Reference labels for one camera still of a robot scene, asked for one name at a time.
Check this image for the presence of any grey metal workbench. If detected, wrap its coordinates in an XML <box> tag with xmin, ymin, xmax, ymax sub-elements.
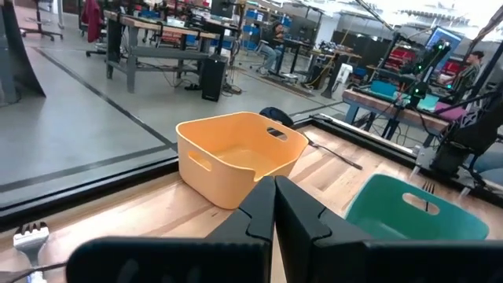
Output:
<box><xmin>102</xmin><ymin>9</ymin><xmax>222</xmax><ymax>94</ymax></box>

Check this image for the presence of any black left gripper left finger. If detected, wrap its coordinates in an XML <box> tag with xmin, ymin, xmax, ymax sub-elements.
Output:
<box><xmin>65</xmin><ymin>175</ymin><xmax>276</xmax><ymax>283</ymax></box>

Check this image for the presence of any dark curved panel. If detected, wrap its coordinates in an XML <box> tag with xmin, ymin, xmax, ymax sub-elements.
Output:
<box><xmin>0</xmin><ymin>0</ymin><xmax>46</xmax><ymax>108</ymax></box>

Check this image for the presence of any orange plastic bin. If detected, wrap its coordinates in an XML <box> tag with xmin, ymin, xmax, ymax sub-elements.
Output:
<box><xmin>175</xmin><ymin>111</ymin><xmax>310</xmax><ymax>211</ymax></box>

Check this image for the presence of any teal bin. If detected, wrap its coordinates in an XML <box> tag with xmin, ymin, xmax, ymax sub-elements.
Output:
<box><xmin>369</xmin><ymin>79</ymin><xmax>398</xmax><ymax>99</ymax></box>

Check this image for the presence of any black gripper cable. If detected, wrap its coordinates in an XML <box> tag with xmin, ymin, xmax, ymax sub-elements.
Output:
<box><xmin>0</xmin><ymin>261</ymin><xmax>68</xmax><ymax>283</ymax></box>

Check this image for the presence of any office chair base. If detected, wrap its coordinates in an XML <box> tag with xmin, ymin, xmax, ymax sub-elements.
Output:
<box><xmin>19</xmin><ymin>0</ymin><xmax>64</xmax><ymax>42</ymax></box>

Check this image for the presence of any white-handled fork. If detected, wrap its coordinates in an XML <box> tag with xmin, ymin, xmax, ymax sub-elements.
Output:
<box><xmin>12</xmin><ymin>222</ymin><xmax>51</xmax><ymax>283</ymax></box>

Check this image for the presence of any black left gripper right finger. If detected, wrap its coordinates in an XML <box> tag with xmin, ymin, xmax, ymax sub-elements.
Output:
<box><xmin>274</xmin><ymin>175</ymin><xmax>503</xmax><ymax>283</ymax></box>

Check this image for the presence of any seated person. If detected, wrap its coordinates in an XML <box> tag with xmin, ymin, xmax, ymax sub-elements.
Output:
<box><xmin>257</xmin><ymin>21</ymin><xmax>287</xmax><ymax>76</ymax></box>

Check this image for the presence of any blue-grey legged workbench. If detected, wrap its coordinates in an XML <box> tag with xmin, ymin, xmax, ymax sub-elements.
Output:
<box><xmin>341</xmin><ymin>86</ymin><xmax>451</xmax><ymax>138</ymax></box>

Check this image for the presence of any black aluminium table frame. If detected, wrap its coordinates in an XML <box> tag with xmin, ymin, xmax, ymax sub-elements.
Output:
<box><xmin>0</xmin><ymin>113</ymin><xmax>503</xmax><ymax>233</ymax></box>

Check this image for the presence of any black computer tower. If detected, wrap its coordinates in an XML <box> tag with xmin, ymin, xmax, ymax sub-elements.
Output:
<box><xmin>200</xmin><ymin>53</ymin><xmax>229</xmax><ymax>103</ymax></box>

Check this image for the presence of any blue lit monitor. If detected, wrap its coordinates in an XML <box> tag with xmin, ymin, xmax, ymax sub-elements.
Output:
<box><xmin>424</xmin><ymin>25</ymin><xmax>464</xmax><ymax>60</ymax></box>

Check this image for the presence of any red jacket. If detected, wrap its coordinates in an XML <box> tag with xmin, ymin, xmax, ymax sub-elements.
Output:
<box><xmin>80</xmin><ymin>0</ymin><xmax>105</xmax><ymax>44</ymax></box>

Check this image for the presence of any black round object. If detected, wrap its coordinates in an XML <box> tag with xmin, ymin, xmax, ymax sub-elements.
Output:
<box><xmin>259</xmin><ymin>106</ymin><xmax>295</xmax><ymax>129</ymax></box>

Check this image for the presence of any pink cloth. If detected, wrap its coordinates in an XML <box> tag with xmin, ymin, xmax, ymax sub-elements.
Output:
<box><xmin>434</xmin><ymin>101</ymin><xmax>468</xmax><ymax>122</ymax></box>

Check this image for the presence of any white stool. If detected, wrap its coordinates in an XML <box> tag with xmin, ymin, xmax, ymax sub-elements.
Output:
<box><xmin>336</xmin><ymin>62</ymin><xmax>354</xmax><ymax>85</ymax></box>

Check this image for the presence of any black fork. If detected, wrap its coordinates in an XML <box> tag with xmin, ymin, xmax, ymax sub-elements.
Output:
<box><xmin>305</xmin><ymin>139</ymin><xmax>364</xmax><ymax>171</ymax></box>
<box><xmin>421</xmin><ymin>180</ymin><xmax>435</xmax><ymax>213</ymax></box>

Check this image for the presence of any green plastic bin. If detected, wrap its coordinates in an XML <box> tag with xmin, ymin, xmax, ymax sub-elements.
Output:
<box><xmin>344</xmin><ymin>173</ymin><xmax>490</xmax><ymax>241</ymax></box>

